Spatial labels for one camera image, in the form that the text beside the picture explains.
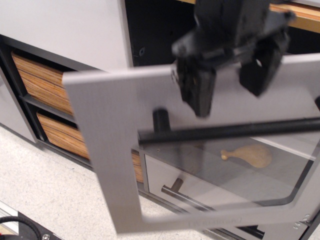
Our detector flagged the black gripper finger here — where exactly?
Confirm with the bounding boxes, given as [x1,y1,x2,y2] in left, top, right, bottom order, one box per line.
[239,31,290,97]
[175,58,217,118]

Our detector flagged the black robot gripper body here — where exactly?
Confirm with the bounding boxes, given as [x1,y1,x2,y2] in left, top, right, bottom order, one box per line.
[172,0,296,68]

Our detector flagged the lower wood-pattern storage bin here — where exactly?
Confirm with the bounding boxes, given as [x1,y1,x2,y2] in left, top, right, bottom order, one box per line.
[36,111,145,183]

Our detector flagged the grey toy oven door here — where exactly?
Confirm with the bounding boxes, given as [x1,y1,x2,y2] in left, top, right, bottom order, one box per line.
[62,53,320,233]

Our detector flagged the grey lower drawer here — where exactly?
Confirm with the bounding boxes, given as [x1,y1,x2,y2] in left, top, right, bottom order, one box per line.
[144,153,308,240]

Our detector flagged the black oven door handle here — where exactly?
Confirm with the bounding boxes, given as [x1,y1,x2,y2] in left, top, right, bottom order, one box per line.
[135,97,320,146]

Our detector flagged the wood-pattern storage bin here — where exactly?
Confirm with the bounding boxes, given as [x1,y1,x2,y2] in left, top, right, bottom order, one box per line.
[36,111,145,183]
[11,50,73,116]

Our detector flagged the wooden countertop edge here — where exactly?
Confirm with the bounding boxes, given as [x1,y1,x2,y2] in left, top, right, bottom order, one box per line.
[187,0,320,34]

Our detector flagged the black drawer handle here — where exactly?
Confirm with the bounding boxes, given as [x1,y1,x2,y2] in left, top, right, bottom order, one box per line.
[161,178,265,240]

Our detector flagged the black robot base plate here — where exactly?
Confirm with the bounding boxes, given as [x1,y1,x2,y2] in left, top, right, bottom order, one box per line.
[14,211,63,240]

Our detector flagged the upper wood-pattern storage bin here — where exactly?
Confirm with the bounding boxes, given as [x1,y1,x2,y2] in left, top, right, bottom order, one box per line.
[11,50,73,116]

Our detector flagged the black braided cable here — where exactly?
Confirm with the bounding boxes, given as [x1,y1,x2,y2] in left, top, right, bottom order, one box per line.
[0,216,40,240]

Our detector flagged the grey toy kitchen cabinet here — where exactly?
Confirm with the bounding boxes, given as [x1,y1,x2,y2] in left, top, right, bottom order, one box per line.
[0,0,316,240]

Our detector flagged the toy chicken drumstick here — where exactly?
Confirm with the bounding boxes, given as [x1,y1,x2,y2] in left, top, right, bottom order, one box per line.
[220,144,273,169]

